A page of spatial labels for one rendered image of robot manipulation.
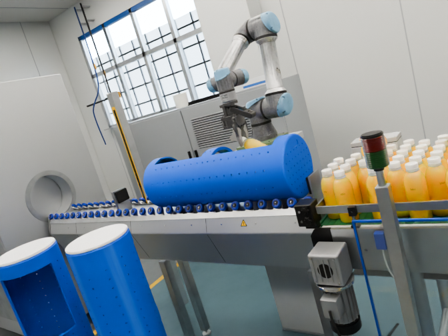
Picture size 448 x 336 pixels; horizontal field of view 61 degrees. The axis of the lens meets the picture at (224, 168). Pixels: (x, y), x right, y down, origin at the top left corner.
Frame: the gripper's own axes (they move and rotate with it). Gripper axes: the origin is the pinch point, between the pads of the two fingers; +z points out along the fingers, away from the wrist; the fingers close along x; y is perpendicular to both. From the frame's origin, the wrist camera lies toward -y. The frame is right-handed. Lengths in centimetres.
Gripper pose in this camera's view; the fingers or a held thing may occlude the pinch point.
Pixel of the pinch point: (245, 143)
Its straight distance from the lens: 177.6
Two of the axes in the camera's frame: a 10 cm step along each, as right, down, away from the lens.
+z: 2.8, 9.4, 1.8
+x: -5.5, 3.1, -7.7
